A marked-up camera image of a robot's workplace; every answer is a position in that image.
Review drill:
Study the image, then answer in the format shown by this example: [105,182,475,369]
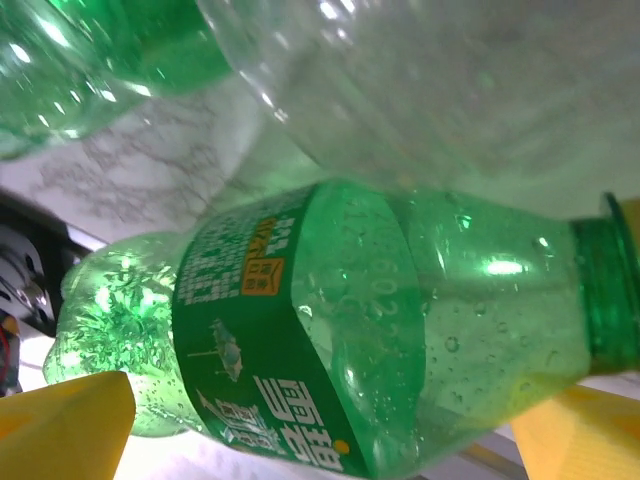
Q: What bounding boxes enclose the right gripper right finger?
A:
[512,383,640,480]

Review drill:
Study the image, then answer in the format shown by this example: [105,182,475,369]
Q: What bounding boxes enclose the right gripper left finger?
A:
[0,369,137,480]

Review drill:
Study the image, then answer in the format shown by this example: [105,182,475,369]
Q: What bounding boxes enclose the green soda bottle yellow cap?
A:
[0,0,239,162]
[42,178,640,480]

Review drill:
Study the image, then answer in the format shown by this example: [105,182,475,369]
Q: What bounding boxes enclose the clear bottle green cap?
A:
[197,0,640,221]

